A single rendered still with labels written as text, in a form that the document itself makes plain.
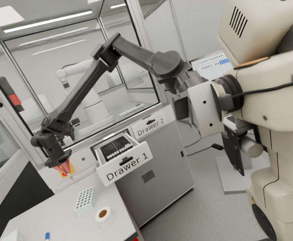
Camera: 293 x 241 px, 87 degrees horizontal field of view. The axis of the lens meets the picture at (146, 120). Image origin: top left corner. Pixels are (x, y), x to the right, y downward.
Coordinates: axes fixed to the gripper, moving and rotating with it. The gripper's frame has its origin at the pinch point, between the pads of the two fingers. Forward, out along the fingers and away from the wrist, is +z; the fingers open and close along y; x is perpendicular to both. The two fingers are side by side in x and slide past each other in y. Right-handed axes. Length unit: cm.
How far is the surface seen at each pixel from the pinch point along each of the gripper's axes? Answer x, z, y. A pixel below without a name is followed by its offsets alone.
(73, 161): -30.4, 10.3, 7.8
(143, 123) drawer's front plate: -40, 7, -45
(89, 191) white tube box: -5.1, 18.3, -1.7
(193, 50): -147, -29, -159
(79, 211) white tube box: 4.0, 19.9, 2.7
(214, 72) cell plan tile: -42, -11, -112
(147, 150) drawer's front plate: -5.5, 8.6, -38.4
